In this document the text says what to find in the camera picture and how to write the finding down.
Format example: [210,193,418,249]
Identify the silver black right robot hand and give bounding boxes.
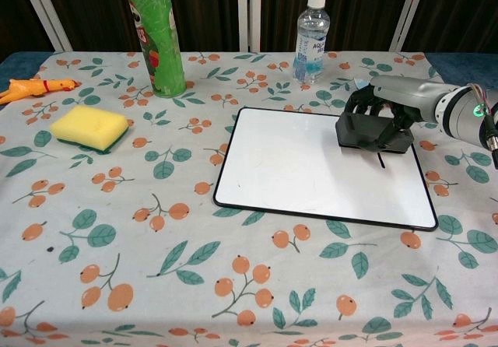
[344,75,444,130]

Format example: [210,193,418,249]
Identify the black whiteboard eraser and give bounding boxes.
[335,112,414,156]

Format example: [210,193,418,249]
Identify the clear plastic water bottle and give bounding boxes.
[292,0,331,86]

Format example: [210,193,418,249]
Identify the green chips can red lid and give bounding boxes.
[121,0,188,100]

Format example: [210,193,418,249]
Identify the floral printed tablecloth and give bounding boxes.
[0,51,498,347]

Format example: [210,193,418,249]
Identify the yellow sponge with green pad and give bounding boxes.
[49,104,130,156]

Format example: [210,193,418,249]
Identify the dark pleated curtain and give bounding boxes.
[0,0,498,62]

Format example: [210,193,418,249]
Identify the orange rubber chicken toy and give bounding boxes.
[0,78,83,106]

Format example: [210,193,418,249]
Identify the white metal frame post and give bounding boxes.
[388,0,431,53]
[237,0,263,53]
[16,0,73,52]

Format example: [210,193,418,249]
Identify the white dry-erase board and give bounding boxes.
[212,107,440,233]

